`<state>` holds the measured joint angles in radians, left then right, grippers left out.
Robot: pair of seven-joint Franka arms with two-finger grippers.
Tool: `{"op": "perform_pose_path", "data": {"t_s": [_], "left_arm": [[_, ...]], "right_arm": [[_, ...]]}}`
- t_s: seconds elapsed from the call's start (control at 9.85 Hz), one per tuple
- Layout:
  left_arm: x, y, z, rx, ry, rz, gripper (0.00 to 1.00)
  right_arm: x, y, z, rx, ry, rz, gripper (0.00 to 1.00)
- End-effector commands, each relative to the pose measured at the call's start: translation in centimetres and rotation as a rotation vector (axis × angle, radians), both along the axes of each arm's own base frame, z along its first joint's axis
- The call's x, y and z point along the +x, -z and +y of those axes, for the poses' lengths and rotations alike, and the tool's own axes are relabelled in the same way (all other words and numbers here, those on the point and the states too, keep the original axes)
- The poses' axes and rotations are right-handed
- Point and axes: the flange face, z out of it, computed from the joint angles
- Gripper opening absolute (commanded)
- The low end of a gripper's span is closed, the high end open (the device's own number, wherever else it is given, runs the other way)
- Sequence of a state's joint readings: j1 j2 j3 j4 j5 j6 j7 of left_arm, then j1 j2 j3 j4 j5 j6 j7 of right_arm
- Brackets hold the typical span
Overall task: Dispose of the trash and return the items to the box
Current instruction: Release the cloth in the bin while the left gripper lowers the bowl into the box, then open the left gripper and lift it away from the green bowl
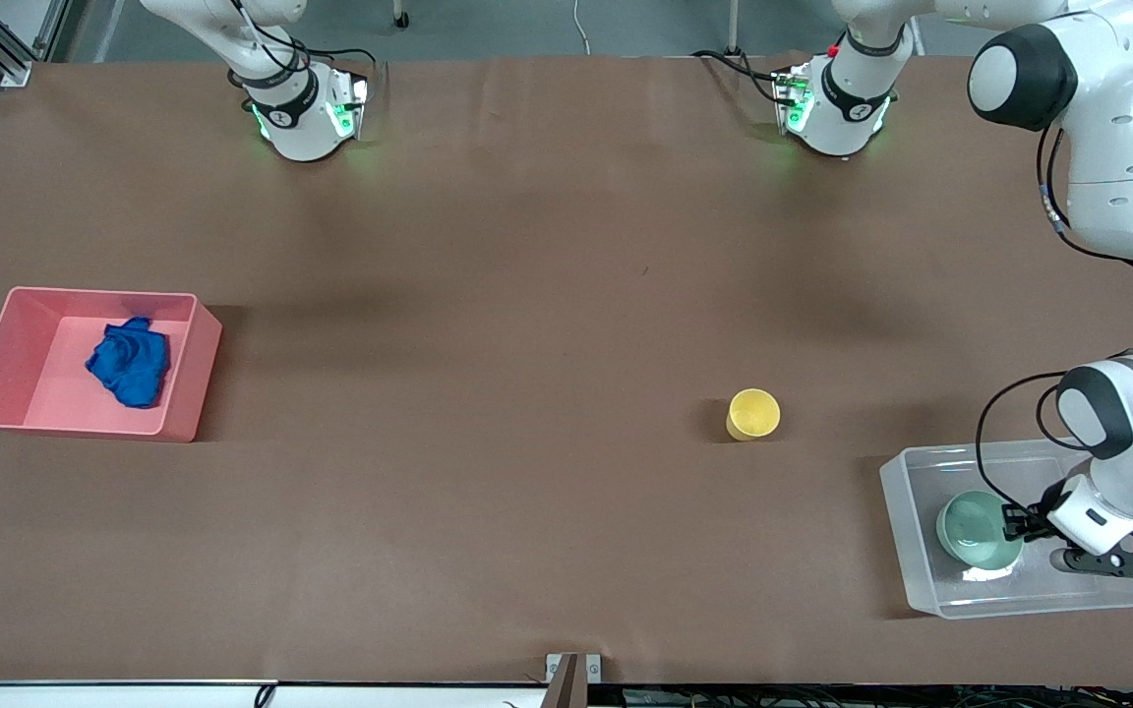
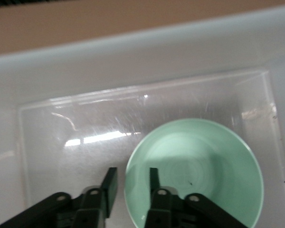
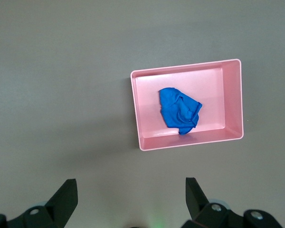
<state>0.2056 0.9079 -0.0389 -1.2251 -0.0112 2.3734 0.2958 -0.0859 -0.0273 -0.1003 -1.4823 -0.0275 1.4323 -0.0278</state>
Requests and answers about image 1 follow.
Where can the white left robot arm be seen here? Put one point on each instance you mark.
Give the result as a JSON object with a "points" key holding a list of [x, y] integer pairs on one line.
{"points": [[1117, 128]]}

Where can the mint green bowl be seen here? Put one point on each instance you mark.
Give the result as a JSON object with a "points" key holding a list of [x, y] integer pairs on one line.
{"points": [[970, 531]]}

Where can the pink plastic box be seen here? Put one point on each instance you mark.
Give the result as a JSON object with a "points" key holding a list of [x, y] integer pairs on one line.
{"points": [[45, 383]]}

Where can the white table edge rail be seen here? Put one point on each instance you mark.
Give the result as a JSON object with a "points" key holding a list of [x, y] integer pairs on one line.
{"points": [[134, 696]]}

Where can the yellow plastic cup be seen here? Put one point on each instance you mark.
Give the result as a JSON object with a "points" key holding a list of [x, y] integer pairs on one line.
{"points": [[753, 413]]}

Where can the blue cloth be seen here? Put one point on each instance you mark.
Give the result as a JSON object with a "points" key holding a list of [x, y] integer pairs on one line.
{"points": [[129, 364]]}

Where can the metal table bracket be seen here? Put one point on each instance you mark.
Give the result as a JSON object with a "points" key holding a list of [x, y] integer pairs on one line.
{"points": [[560, 678]]}

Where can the clear plastic box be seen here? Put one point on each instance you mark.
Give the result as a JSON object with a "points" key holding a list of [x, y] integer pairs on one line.
{"points": [[930, 472]]}

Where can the aluminium frame profile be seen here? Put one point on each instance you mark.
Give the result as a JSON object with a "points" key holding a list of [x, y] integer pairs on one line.
{"points": [[6, 54]]}

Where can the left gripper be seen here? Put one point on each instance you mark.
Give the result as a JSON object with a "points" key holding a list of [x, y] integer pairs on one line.
{"points": [[1037, 522]]}

